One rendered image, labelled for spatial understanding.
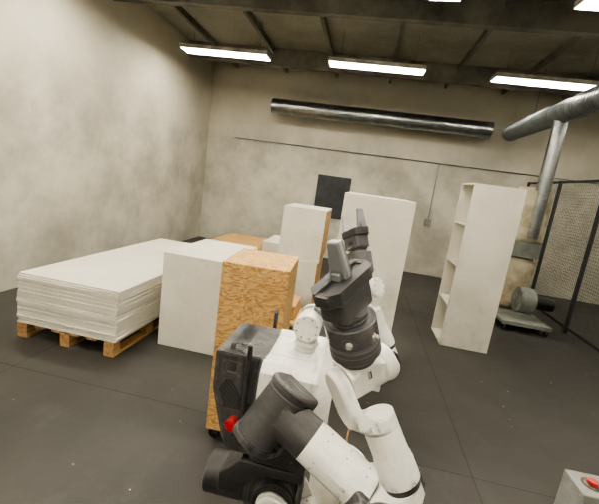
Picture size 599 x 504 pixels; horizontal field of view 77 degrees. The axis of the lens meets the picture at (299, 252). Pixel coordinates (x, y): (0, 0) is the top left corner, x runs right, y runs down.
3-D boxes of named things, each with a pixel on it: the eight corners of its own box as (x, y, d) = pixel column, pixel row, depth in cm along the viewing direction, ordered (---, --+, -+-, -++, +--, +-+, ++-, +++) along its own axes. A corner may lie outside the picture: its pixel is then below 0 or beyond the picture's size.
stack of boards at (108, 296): (156, 276, 593) (159, 237, 581) (219, 288, 577) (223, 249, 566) (15, 336, 354) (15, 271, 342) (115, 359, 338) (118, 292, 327)
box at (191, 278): (200, 312, 475) (206, 238, 457) (248, 321, 466) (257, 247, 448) (157, 343, 378) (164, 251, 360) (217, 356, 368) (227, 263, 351)
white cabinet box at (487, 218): (431, 327, 538) (462, 183, 499) (473, 335, 529) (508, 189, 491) (439, 344, 479) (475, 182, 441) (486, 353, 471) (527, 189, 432)
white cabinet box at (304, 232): (289, 248, 599) (295, 203, 586) (324, 254, 591) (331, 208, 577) (277, 256, 521) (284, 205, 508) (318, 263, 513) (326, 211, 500)
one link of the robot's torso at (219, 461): (197, 503, 105) (203, 448, 102) (215, 469, 118) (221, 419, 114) (294, 530, 101) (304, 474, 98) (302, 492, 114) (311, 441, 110)
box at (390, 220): (325, 340, 442) (349, 191, 409) (376, 351, 433) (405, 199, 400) (315, 378, 354) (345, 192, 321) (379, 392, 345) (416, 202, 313)
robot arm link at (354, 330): (294, 291, 58) (310, 352, 62) (346, 303, 52) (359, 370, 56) (339, 255, 66) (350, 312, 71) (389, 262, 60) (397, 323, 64)
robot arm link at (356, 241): (358, 233, 134) (363, 266, 132) (334, 234, 130) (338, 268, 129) (377, 225, 122) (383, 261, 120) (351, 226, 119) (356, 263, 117)
